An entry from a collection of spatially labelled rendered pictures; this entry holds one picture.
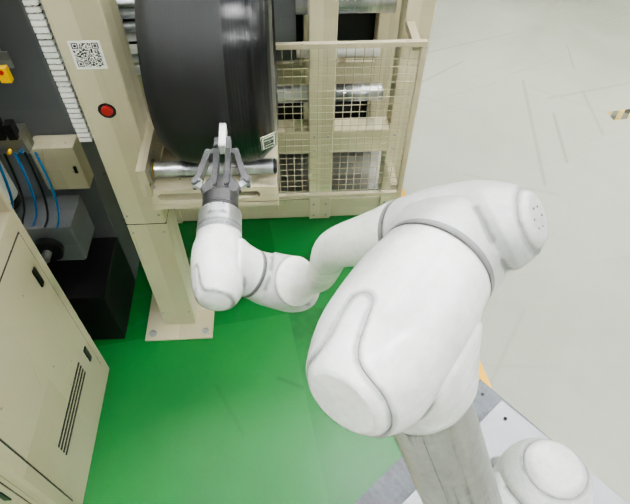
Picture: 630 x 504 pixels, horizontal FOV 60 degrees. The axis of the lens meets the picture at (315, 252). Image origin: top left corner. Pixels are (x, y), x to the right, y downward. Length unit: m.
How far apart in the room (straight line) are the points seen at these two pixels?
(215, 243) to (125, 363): 1.32
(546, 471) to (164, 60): 1.06
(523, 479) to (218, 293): 0.61
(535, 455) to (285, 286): 0.53
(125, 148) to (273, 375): 1.03
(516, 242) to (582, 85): 3.29
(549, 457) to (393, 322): 0.61
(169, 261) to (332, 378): 1.54
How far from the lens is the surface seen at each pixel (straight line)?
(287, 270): 1.08
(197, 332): 2.29
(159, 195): 1.63
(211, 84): 1.26
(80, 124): 1.64
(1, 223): 1.61
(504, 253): 0.60
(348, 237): 0.74
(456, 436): 0.64
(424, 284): 0.52
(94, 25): 1.45
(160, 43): 1.26
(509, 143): 3.24
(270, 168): 1.54
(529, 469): 1.04
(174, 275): 2.06
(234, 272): 1.03
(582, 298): 2.63
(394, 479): 1.36
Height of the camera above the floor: 1.94
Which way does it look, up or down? 51 degrees down
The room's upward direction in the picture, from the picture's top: 1 degrees clockwise
